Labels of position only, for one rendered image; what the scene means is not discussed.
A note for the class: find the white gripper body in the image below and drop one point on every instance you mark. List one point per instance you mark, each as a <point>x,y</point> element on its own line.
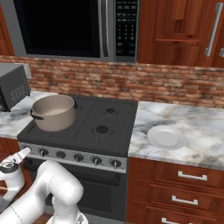
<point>20,155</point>

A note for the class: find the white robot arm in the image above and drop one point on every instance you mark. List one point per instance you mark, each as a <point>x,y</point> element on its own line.
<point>55,186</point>

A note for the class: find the red wood base cupboard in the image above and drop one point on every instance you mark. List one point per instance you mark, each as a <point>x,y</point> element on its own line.
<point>7,145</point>

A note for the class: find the black stove knob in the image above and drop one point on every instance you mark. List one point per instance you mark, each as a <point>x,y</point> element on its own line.
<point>60,154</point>
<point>78,157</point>
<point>43,152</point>
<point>115,163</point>
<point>96,160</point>

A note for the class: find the dark grey toaster oven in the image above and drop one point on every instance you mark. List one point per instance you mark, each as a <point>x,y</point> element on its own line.
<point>13,86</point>

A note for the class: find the black gas stove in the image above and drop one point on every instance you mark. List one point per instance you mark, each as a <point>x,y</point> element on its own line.
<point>96,128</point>

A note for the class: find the black oven door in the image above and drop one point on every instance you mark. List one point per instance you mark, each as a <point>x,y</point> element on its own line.
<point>99,198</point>

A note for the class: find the black microwave door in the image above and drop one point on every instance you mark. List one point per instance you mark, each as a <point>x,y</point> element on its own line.
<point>58,26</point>

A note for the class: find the steel built-in microwave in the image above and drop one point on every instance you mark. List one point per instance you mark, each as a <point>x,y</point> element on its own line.
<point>73,29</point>

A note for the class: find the white plate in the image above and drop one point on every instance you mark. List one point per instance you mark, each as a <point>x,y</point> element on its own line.
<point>166,137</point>

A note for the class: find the red wood drawer front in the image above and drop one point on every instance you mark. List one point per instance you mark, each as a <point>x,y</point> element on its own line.
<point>210,201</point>
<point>198,218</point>
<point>215,175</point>

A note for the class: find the red wood cupboard door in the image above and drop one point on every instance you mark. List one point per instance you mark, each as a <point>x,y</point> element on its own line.
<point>220,62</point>
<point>175,32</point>

